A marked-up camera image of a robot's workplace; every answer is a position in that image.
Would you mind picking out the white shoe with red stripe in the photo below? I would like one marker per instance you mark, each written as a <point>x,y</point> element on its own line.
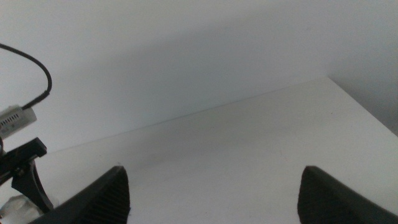
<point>15,208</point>

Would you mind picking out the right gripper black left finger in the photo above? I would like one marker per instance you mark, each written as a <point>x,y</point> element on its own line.
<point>102,199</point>

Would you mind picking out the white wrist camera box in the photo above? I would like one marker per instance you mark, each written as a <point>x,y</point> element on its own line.
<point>15,121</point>

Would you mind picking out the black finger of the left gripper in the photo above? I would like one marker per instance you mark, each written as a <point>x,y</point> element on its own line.
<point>31,186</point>

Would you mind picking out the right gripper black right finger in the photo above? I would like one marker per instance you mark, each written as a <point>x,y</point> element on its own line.
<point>326,202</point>

